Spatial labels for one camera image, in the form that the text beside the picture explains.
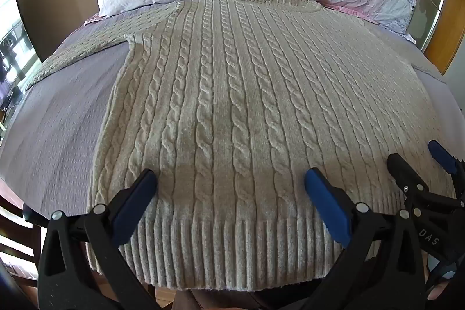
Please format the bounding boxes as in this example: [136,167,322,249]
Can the person's right hand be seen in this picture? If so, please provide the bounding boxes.
[423,257,452,300]

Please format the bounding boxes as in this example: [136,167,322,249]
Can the lilac bed sheet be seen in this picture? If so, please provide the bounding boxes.
[0,14,465,223]

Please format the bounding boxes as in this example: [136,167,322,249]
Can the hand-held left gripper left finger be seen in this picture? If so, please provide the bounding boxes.
[38,168,159,310]

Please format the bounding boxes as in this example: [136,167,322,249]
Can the wooden headboard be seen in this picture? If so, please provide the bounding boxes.
[413,0,463,75]

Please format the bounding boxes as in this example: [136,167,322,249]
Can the beige cable-knit sweater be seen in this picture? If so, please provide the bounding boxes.
[25,0,457,291]

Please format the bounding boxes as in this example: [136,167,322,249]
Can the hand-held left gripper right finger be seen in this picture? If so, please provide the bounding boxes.
[304,168,430,310]

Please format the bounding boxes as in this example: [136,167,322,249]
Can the window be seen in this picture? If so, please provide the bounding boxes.
[0,0,41,125]

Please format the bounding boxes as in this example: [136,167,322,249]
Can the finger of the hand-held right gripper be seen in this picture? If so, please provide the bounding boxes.
[387,152,431,209]
[427,140,465,188]

